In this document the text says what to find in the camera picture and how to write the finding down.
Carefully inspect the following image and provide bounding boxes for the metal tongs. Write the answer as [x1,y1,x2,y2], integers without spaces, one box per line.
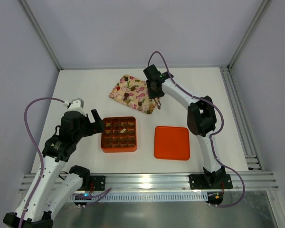
[154,98,162,110]

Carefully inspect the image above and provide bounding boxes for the orange box lid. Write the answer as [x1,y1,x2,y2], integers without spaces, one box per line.
[154,126,190,161]

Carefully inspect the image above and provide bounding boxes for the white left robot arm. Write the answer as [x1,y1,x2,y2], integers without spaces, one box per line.
[3,109,105,228]

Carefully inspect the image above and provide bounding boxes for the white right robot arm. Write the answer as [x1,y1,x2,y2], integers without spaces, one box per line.
[143,65,226,189]

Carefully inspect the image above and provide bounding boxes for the orange chocolate box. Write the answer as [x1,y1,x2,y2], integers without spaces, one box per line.
[101,116,137,153]

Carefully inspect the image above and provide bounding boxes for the floral tray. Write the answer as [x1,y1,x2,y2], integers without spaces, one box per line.
[109,75,156,114]

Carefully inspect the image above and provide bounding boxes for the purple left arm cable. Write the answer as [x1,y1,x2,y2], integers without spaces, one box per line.
[19,97,69,228]

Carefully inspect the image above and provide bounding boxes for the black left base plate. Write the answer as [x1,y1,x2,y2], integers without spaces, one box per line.
[90,175,106,191]

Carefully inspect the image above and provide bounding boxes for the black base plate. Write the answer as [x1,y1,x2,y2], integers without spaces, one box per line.
[189,174,233,190]
[90,175,106,191]

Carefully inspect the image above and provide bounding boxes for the aluminium table rail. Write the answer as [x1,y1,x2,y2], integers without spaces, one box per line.
[19,172,280,193]

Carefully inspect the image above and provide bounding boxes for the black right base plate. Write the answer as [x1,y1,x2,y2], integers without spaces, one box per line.
[189,174,233,190]

